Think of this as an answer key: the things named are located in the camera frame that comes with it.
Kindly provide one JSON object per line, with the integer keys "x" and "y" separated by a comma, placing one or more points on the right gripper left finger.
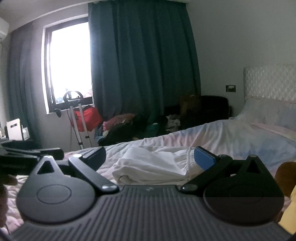
{"x": 85, "y": 166}

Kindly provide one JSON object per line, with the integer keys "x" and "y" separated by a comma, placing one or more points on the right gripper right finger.
{"x": 213, "y": 166}

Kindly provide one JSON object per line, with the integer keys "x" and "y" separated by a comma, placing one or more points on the white sweatpants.
{"x": 143, "y": 165}

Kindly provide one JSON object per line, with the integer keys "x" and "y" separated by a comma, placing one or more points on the pile of clothes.
{"x": 126, "y": 128}

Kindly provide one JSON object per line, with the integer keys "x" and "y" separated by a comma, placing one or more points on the black white chair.
{"x": 14, "y": 130}

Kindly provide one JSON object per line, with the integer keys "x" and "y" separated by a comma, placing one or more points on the red bag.
{"x": 89, "y": 119}

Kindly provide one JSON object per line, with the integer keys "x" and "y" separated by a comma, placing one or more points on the black armchair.
{"x": 203, "y": 109}

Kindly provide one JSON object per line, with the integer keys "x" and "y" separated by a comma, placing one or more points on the pastel bed sheet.
{"x": 242, "y": 204}

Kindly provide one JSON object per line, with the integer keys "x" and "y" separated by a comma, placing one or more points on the garment steamer stand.
{"x": 71, "y": 104}

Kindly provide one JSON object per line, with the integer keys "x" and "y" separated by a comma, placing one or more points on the brown plush toy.
{"x": 285, "y": 177}

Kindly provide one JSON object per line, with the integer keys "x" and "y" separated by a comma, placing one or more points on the pillow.
{"x": 273, "y": 115}

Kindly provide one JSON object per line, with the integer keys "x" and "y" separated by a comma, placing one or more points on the yellow cloth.
{"x": 288, "y": 219}

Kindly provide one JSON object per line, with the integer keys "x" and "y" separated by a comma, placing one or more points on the teal curtain left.
{"x": 25, "y": 82}

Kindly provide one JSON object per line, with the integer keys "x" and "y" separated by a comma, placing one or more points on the teal curtain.
{"x": 25, "y": 82}
{"x": 143, "y": 56}

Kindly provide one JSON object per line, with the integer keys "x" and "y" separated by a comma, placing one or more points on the white quilted headboard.
{"x": 275, "y": 82}

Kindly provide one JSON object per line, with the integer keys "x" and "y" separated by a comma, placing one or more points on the teal curtain right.
{"x": 143, "y": 56}

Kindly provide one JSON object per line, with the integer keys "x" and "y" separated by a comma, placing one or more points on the white air conditioner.
{"x": 4, "y": 29}

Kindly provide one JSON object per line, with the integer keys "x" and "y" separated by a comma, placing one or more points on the black wall socket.
{"x": 230, "y": 88}

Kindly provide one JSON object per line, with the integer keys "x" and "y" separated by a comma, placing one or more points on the window with dark frame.
{"x": 66, "y": 62}

